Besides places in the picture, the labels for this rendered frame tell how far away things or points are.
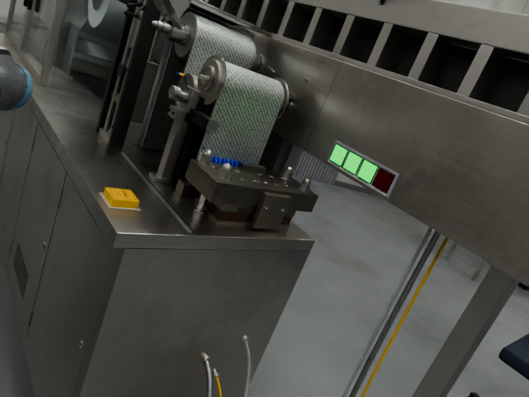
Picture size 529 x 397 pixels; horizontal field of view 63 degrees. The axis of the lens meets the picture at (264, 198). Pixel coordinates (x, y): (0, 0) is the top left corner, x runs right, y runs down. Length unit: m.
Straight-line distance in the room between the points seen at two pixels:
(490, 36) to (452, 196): 0.38
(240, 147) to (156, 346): 0.64
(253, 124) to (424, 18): 0.56
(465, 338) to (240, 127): 0.87
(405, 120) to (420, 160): 0.12
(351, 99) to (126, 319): 0.88
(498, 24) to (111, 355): 1.24
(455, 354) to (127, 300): 0.87
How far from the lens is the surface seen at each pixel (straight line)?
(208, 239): 1.14
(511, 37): 1.16
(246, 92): 1.33
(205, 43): 1.50
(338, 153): 1.32
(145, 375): 1.37
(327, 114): 1.39
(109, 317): 1.16
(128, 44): 1.62
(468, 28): 1.22
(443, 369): 1.34
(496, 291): 1.25
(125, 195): 1.16
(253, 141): 1.40
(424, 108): 1.20
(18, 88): 1.26
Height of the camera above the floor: 1.37
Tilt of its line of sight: 17 degrees down
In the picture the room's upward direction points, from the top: 22 degrees clockwise
